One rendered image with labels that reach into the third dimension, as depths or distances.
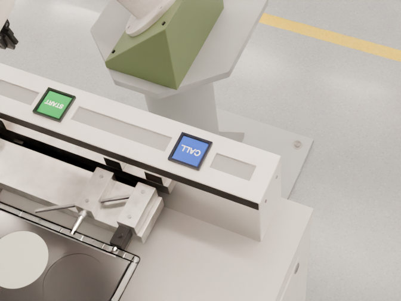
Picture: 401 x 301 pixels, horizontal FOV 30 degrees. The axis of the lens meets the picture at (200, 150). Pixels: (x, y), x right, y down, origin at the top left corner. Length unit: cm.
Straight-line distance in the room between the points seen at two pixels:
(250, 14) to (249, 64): 97
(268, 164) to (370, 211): 108
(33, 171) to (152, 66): 30
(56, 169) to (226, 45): 44
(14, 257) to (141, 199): 23
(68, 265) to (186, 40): 49
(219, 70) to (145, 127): 29
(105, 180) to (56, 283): 19
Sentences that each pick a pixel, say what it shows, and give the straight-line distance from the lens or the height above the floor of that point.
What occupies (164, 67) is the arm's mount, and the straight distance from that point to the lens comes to 143.
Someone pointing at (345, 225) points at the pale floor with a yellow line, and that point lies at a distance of 223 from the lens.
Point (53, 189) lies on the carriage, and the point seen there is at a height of 88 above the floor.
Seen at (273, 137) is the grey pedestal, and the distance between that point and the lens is 235.
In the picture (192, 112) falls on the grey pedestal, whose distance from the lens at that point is 167.
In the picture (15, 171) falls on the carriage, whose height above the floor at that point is 88.
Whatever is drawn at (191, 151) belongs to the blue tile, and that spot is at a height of 96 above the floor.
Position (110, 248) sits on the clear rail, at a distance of 122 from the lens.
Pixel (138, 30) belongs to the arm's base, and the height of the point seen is 93.
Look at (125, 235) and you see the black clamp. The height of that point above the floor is 90.
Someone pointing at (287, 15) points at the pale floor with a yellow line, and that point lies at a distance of 268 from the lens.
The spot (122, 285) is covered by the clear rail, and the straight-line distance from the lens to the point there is 119.
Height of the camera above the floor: 199
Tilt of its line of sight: 58 degrees down
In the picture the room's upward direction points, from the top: 10 degrees counter-clockwise
